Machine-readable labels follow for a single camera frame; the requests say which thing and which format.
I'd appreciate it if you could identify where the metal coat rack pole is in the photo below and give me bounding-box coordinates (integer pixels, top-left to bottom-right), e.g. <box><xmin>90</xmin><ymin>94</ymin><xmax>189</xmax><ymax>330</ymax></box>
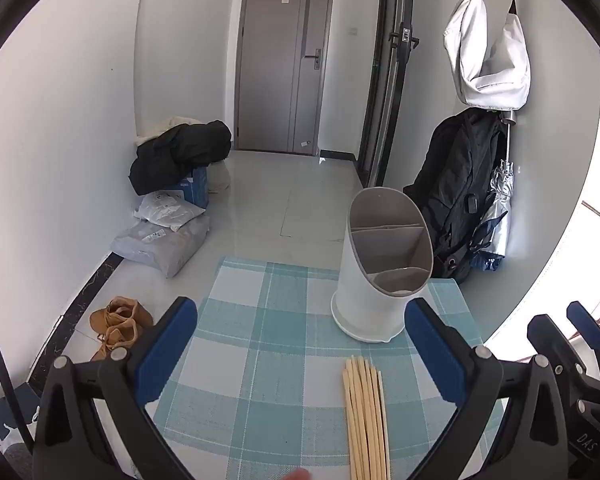
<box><xmin>499</xmin><ymin>109</ymin><xmax>520</xmax><ymax>163</ymax></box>

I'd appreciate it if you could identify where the black cable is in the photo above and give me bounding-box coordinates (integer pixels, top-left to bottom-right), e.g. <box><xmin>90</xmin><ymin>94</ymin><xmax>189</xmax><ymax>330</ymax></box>
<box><xmin>0</xmin><ymin>310</ymin><xmax>37</xmax><ymax>461</ymax></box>

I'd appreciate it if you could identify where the silver folded umbrella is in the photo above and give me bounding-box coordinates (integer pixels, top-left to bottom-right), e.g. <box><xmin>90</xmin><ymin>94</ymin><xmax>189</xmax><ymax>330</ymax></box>
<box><xmin>472</xmin><ymin>159</ymin><xmax>517</xmax><ymax>273</ymax></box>

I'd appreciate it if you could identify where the cream cloth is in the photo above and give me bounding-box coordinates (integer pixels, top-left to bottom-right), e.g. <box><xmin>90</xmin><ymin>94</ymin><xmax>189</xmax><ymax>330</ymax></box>
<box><xmin>135</xmin><ymin>116</ymin><xmax>201</xmax><ymax>147</ymax></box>

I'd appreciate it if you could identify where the blue and white bag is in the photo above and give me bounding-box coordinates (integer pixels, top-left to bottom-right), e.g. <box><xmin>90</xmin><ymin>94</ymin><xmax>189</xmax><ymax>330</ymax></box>
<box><xmin>0</xmin><ymin>382</ymin><xmax>43</xmax><ymax>443</ymax></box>

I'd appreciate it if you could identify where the blue cardboard box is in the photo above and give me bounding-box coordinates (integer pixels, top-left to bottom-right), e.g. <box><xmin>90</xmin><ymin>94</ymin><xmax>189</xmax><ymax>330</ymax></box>
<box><xmin>166</xmin><ymin>166</ymin><xmax>211</xmax><ymax>209</ymax></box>

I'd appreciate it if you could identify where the white plastic parcel bag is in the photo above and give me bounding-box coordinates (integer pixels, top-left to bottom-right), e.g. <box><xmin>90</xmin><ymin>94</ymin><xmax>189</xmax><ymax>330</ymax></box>
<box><xmin>133</xmin><ymin>190</ymin><xmax>204</xmax><ymax>232</ymax></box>

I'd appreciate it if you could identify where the black backpack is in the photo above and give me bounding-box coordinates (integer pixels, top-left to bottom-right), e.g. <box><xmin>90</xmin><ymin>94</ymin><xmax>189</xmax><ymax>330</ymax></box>
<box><xmin>404</xmin><ymin>109</ymin><xmax>512</xmax><ymax>283</ymax></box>

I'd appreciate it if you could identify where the grey door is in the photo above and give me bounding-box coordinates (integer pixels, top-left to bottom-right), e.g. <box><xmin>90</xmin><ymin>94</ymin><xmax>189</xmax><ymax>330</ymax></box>
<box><xmin>234</xmin><ymin>0</ymin><xmax>337</xmax><ymax>157</ymax></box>

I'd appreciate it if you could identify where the bundle of wooden chopsticks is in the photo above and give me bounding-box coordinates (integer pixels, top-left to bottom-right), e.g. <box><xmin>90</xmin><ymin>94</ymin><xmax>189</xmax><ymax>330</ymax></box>
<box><xmin>342</xmin><ymin>355</ymin><xmax>392</xmax><ymax>480</ymax></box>

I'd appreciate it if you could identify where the teal checked tablecloth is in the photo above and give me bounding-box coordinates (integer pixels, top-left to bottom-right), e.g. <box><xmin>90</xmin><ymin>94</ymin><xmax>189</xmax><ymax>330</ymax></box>
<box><xmin>152</xmin><ymin>256</ymin><xmax>506</xmax><ymax>480</ymax></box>

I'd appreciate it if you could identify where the white grey utensil holder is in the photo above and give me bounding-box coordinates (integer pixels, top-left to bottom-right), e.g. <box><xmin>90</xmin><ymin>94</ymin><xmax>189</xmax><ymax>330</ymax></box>
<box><xmin>331</xmin><ymin>186</ymin><xmax>434</xmax><ymax>344</ymax></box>

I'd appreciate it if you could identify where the white hanging bag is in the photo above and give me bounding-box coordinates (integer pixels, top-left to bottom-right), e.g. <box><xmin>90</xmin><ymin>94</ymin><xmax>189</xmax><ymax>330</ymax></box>
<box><xmin>442</xmin><ymin>0</ymin><xmax>532</xmax><ymax>111</ymax></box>

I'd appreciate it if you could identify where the black jacket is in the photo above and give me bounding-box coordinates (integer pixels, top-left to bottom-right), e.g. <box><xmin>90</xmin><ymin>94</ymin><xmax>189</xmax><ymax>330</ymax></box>
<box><xmin>128</xmin><ymin>120</ymin><xmax>232</xmax><ymax>197</ymax></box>

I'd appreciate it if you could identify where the beige sack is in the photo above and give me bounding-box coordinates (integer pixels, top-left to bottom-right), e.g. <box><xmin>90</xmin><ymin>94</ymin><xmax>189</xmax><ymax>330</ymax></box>
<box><xmin>207</xmin><ymin>160</ymin><xmax>232</xmax><ymax>193</ymax></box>

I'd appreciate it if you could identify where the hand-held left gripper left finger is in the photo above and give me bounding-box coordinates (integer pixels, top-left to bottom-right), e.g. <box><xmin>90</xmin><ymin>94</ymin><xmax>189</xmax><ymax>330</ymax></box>
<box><xmin>35</xmin><ymin>296</ymin><xmax>199</xmax><ymax>480</ymax></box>

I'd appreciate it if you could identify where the black lever door handle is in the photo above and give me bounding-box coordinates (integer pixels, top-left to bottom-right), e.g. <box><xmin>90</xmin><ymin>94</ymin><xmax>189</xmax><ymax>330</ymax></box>
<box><xmin>389</xmin><ymin>22</ymin><xmax>421</xmax><ymax>45</ymax></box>

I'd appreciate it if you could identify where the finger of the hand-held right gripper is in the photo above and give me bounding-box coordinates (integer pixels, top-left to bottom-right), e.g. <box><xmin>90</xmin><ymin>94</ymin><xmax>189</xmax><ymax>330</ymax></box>
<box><xmin>566</xmin><ymin>301</ymin><xmax>600</xmax><ymax>387</ymax></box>
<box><xmin>527</xmin><ymin>314</ymin><xmax>589</xmax><ymax>392</ymax></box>

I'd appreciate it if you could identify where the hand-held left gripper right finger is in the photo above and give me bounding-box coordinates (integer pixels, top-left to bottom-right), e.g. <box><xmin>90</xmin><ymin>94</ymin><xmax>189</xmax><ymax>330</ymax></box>
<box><xmin>404</xmin><ymin>297</ymin><xmax>570</xmax><ymax>480</ymax></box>

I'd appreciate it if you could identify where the black framed door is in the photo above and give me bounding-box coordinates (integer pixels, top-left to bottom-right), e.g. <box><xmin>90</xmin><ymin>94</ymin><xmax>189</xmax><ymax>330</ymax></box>
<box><xmin>357</xmin><ymin>0</ymin><xmax>417</xmax><ymax>188</ymax></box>

